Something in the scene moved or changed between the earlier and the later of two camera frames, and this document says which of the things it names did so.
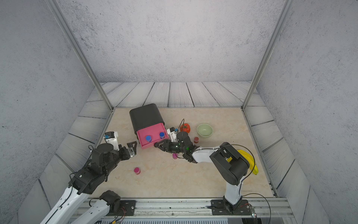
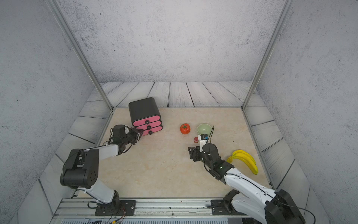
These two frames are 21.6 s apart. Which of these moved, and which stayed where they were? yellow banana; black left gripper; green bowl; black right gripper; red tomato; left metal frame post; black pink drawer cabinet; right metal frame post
Moved: black pink drawer cabinet; black left gripper; black right gripper
Stayed: left metal frame post; red tomato; yellow banana; green bowl; right metal frame post
